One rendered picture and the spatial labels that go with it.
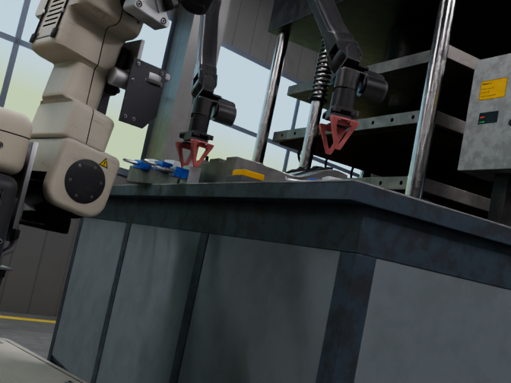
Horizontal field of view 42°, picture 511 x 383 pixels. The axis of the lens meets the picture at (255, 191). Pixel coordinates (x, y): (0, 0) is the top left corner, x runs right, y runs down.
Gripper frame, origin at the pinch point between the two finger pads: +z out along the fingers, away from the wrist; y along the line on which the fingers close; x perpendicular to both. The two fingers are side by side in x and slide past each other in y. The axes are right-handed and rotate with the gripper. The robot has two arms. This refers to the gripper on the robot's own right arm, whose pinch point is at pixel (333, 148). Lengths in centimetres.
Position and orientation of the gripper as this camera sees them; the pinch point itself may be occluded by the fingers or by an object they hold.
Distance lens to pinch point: 160.4
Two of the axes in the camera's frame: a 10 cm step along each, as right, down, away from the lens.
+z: -2.1, 9.7, -1.2
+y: -1.7, 0.8, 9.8
